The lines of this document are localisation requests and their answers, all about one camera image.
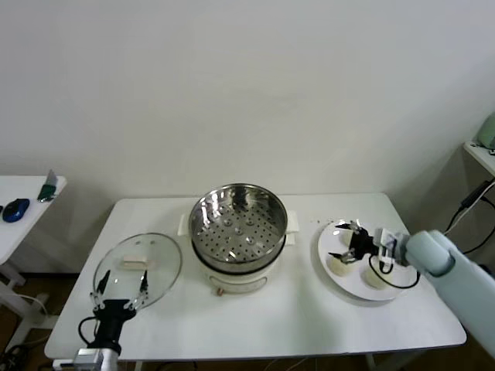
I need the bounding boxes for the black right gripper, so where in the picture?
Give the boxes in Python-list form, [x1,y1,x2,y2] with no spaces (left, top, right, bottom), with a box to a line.
[327,220,378,264]

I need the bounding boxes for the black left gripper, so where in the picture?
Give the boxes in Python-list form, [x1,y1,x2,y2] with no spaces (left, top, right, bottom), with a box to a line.
[89,270,150,351]

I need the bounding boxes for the round glass pot lid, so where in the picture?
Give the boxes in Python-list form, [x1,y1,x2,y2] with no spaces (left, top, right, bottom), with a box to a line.
[92,232,183,310]

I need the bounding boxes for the steel perforated steamer basket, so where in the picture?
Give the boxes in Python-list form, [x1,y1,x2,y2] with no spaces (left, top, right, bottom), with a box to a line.
[188,183,289,267]

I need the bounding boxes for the white round plate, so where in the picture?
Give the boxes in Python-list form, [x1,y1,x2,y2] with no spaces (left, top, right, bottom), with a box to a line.
[311,218,421,305]

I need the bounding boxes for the white electric cooker base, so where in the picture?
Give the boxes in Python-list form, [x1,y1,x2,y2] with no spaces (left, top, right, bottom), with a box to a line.
[176,210,301,298]

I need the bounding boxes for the green clip tool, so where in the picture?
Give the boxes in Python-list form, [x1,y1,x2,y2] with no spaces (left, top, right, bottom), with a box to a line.
[36,168,59,203]

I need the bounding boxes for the blue computer mouse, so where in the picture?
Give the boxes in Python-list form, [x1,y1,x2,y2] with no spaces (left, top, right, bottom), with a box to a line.
[2,198,31,223]

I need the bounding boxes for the white side table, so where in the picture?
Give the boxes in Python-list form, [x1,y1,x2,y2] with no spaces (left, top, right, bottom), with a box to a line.
[0,175,68,287]

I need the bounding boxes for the white shelf table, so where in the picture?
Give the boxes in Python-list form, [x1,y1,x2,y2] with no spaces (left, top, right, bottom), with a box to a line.
[463,141,495,182]

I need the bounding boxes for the pale green appliance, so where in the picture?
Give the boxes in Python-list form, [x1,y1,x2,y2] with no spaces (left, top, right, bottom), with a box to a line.
[474,114,495,150]

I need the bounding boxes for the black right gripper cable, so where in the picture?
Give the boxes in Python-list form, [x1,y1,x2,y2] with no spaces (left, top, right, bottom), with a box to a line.
[367,254,421,289]

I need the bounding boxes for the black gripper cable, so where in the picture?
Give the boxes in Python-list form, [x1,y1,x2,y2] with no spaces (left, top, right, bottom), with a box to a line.
[367,254,421,289]
[78,315,102,349]

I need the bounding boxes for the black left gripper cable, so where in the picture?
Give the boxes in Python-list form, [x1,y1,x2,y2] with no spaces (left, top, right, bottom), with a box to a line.
[78,315,102,349]

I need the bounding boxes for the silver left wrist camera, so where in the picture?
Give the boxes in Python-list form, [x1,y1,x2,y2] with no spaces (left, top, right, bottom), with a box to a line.
[73,347,102,366]

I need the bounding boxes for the white floor cable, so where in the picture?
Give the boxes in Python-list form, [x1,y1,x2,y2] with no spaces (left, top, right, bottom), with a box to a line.
[0,291,51,345]

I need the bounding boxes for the white wall cable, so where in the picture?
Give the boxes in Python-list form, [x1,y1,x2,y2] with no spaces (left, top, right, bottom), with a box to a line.
[442,189,495,237]

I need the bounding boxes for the black floor cables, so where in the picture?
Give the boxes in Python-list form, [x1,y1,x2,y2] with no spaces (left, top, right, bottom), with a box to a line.
[0,343,30,371]

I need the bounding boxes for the black power adapter cable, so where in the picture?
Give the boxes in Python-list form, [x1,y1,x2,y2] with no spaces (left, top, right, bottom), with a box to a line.
[444,179,495,252]

